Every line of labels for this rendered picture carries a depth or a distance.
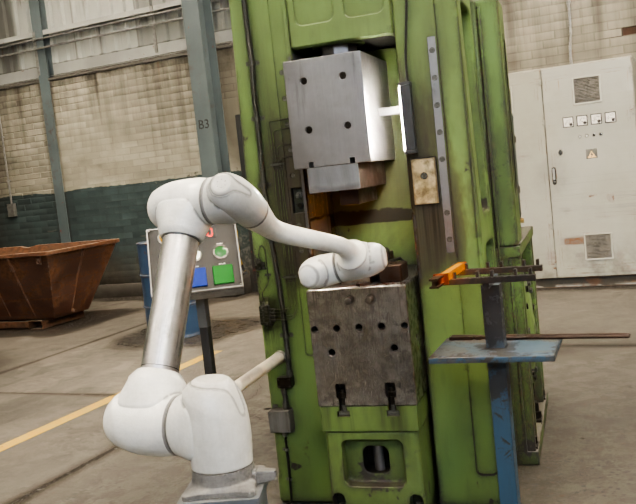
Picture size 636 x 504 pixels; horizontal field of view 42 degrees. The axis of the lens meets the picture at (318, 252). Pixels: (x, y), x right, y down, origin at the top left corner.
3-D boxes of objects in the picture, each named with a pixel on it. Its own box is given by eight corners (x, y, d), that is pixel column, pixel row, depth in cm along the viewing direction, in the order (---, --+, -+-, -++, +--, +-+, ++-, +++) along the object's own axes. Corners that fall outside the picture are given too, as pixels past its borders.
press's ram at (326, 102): (394, 158, 301) (383, 46, 298) (293, 169, 313) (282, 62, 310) (416, 157, 341) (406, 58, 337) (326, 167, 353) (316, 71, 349)
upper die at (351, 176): (360, 188, 307) (358, 162, 306) (309, 193, 313) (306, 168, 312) (386, 183, 346) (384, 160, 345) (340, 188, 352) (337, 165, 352)
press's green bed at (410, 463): (428, 528, 309) (416, 405, 304) (332, 525, 320) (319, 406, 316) (451, 472, 361) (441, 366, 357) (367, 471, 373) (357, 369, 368)
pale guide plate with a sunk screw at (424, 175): (438, 203, 311) (434, 157, 309) (414, 205, 313) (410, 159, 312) (439, 202, 313) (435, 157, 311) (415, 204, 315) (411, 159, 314)
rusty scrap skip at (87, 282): (57, 334, 854) (46, 251, 846) (-73, 336, 934) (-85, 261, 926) (130, 311, 962) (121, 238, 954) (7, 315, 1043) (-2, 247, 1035)
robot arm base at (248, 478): (272, 496, 197) (269, 473, 196) (180, 502, 199) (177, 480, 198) (281, 468, 215) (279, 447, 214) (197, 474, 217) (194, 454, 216)
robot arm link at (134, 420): (159, 452, 200) (85, 449, 209) (194, 462, 214) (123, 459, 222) (204, 165, 227) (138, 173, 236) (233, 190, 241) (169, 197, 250)
